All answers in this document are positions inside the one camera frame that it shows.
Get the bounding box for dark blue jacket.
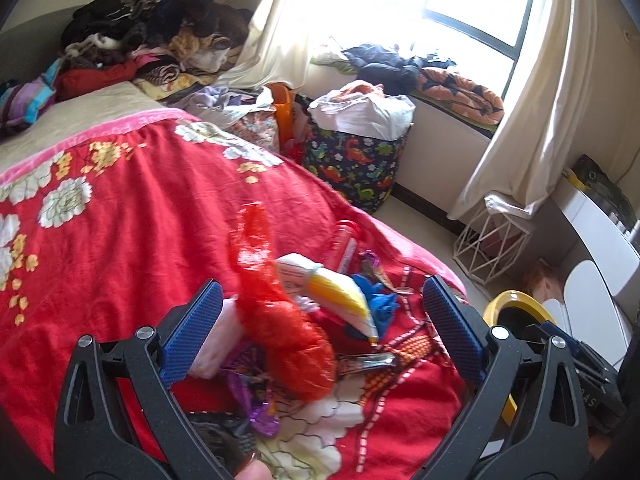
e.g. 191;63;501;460
342;44;459;97

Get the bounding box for dinosaur print fabric basket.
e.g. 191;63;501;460
300;110;414;214

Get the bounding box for blue plastic bag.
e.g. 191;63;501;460
350;274;401;339

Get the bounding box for dark flat wrapper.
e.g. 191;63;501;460
339;352;401;374

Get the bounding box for purple foil wrapper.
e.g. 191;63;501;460
225;345;282;437

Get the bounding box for cream curtain beside bed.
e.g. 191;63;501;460
215;0;332;92

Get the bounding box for red transparent bottle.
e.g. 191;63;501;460
320;219;362;274

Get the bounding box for orange patterned quilt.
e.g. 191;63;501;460
415;67;506;127

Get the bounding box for red floral blanket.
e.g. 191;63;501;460
0;110;468;480

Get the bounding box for grey headboard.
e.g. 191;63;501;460
0;7;92;82

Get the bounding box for pink white packet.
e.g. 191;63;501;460
192;297;247;379

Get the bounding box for yellow rimmed trash bin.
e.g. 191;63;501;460
482;289;561;426

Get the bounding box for red garment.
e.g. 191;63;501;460
55;57;142;102

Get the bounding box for lilac cloth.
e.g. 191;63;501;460
185;85;247;127

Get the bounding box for pile of dark clothes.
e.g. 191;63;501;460
60;0;252;102

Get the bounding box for white yellow packet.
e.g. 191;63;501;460
275;254;381;345

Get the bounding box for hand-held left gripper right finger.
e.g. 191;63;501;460
410;275;592;480

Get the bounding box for beige bed sheet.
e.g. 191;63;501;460
0;80;167;177

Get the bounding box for orange bag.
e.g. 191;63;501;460
270;82;302;157

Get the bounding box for striped colourful clothes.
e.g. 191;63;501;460
0;70;59;137

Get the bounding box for white wire side table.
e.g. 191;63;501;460
452;195;539;289

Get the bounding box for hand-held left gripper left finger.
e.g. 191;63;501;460
52;279;242;480

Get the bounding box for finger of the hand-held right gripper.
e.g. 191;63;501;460
522;320;573;348

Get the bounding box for cream curtain beside side table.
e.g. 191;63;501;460
447;0;582;222

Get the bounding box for small brown wrapper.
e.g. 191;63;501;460
360;252;397;292

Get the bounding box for white plastic bag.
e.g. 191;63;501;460
307;80;417;142

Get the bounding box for black printed packet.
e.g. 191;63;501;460
187;410;257;471

